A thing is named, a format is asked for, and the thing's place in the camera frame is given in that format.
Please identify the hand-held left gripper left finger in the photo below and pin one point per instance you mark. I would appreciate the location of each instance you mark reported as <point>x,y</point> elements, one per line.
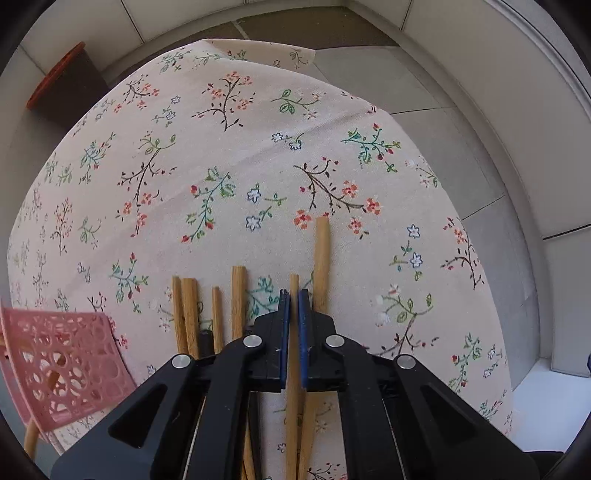
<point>285,332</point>

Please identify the black chopstick with yellow tip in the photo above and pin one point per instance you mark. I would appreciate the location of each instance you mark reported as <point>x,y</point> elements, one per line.
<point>206,339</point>

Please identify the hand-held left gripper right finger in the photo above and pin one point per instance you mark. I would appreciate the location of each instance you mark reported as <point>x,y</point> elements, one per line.
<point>303,332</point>

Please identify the pink perforated chopstick holder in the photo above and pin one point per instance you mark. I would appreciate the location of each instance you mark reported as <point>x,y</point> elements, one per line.
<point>69,369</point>

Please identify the floral tablecloth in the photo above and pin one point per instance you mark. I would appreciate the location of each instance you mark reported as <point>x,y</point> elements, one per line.
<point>231,152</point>

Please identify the brown trash bin orange rim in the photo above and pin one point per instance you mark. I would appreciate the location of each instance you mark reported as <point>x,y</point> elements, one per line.
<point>69,87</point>

